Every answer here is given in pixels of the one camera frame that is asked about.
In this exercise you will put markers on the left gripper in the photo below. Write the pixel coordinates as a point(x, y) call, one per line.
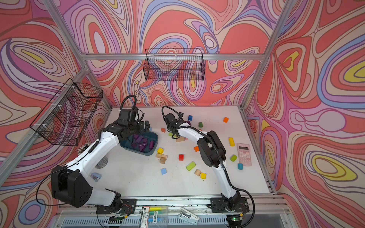
point(141, 124)

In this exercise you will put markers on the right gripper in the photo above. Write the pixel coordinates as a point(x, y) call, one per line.
point(169, 129)

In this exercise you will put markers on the light purple brick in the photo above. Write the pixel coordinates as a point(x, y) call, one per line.
point(138, 138)

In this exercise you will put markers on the teal plastic storage bin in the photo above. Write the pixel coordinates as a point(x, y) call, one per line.
point(129, 145)

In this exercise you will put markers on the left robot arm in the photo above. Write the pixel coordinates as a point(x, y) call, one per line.
point(71, 184)

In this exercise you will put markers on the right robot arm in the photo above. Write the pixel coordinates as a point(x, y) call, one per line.
point(212, 153)

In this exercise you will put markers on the natural wood block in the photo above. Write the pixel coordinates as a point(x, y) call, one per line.
point(180, 139)

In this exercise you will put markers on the yellow cube brick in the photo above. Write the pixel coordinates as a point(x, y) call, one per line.
point(160, 151)
point(203, 176)

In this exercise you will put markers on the engraved wood block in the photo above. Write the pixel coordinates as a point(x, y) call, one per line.
point(161, 156)

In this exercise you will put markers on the numbered wood cube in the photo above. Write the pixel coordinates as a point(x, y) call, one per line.
point(162, 160)

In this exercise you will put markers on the green long brick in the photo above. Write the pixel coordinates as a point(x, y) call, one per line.
point(190, 166)

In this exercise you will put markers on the cup of pens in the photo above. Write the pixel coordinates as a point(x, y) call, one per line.
point(101, 164)

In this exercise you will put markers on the light blue brick near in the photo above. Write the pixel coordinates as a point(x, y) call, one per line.
point(163, 171)

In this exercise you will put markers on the round wood brick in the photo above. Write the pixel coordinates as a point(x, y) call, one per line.
point(197, 172)

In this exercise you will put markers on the yellow cube brick near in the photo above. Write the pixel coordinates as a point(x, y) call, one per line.
point(203, 176)

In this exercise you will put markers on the blue stapler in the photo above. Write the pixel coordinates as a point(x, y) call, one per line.
point(96, 176)

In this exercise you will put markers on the yellow long brick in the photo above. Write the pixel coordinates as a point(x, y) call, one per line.
point(231, 142)

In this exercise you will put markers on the lime green cube brick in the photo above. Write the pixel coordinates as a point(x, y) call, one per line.
point(233, 158)

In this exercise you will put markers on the pink calculator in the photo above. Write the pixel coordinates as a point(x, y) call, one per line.
point(244, 154)

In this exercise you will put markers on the teal cylinder brick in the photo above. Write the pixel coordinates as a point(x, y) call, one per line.
point(240, 166)

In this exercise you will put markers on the black wire basket back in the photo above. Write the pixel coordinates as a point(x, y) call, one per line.
point(174, 64)

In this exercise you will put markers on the black wire basket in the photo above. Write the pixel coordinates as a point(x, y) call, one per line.
point(66, 120)
point(174, 64)

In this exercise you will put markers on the black wire basket left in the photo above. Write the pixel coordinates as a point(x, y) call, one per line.
point(66, 120)

